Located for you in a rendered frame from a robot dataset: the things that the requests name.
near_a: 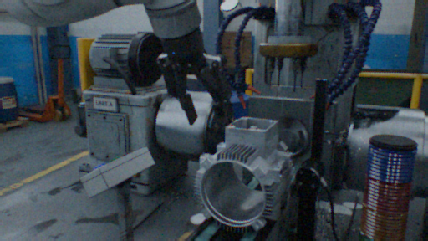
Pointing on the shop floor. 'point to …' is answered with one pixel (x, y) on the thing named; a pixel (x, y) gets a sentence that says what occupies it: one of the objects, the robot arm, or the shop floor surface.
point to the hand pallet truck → (57, 106)
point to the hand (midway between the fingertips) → (205, 113)
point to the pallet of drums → (9, 106)
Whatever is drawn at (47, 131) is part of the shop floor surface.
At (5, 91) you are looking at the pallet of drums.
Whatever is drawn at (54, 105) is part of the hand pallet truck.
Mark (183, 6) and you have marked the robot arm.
